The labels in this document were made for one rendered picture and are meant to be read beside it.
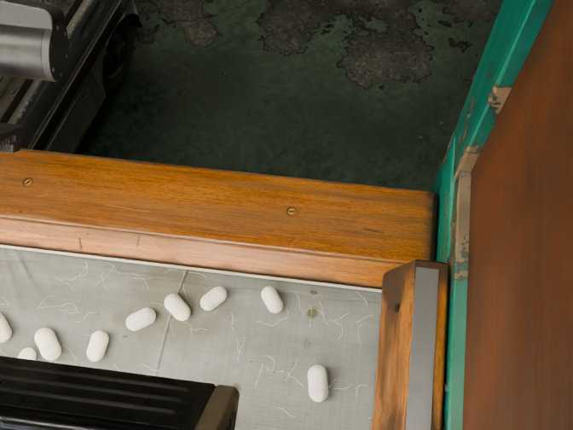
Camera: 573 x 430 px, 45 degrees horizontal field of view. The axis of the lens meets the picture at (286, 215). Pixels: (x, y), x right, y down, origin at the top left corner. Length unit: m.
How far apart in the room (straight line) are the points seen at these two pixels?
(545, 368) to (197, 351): 0.45
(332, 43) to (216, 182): 1.09
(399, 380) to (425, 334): 0.05
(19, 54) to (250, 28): 1.26
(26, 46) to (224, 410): 0.40
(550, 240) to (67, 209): 0.57
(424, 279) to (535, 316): 0.24
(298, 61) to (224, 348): 1.16
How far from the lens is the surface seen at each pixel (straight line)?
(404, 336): 0.66
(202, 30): 1.91
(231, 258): 0.79
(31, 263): 0.86
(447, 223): 0.73
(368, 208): 0.80
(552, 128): 0.46
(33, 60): 0.68
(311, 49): 1.85
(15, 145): 0.75
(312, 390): 0.74
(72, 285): 0.83
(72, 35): 1.54
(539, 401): 0.43
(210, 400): 0.42
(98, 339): 0.79
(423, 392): 0.65
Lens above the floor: 1.49
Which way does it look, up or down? 67 degrees down
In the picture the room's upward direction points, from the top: 5 degrees counter-clockwise
